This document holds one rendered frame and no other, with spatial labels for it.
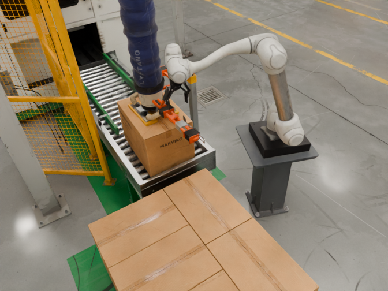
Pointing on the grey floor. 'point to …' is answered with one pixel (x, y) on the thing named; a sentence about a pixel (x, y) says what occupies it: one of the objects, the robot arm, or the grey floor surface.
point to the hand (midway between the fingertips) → (177, 104)
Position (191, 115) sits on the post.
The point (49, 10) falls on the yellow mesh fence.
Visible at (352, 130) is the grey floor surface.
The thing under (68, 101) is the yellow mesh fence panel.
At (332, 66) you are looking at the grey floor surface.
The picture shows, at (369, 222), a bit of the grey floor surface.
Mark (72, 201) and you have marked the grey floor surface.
